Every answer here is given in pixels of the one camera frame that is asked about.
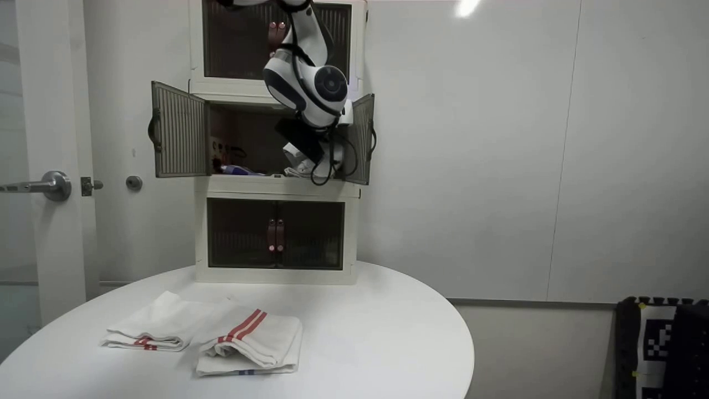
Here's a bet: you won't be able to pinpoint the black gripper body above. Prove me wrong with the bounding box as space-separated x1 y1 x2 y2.
274 115 327 163

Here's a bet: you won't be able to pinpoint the white towel blue stripe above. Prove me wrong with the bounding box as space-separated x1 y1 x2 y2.
280 142 320 180

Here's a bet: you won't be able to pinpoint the smoked cabinet door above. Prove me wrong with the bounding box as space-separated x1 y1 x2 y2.
338 91 379 188
145 77 207 181

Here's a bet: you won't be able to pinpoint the white towel inside cabinet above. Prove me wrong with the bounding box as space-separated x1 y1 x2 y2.
212 157 256 178

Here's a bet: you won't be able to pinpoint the white three-tier cabinet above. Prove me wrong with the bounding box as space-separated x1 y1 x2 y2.
188 0 367 289

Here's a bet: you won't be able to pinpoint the white towel red stripes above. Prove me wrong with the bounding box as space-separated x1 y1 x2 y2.
191 303 305 380

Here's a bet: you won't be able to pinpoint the white towel small red mark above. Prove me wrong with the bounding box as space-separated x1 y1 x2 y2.
101 289 199 355

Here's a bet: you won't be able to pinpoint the door latch plate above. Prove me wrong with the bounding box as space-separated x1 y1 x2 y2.
76 175 105 200

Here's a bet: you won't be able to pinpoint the white room door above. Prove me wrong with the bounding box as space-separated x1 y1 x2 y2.
12 0 101 324

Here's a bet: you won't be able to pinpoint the silver door lever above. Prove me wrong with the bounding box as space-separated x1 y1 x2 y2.
0 169 75 204

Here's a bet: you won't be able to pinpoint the black white marker board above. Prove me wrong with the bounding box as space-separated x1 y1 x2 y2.
614 296 709 399

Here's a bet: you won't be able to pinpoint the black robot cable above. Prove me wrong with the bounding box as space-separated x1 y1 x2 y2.
277 0 380 188

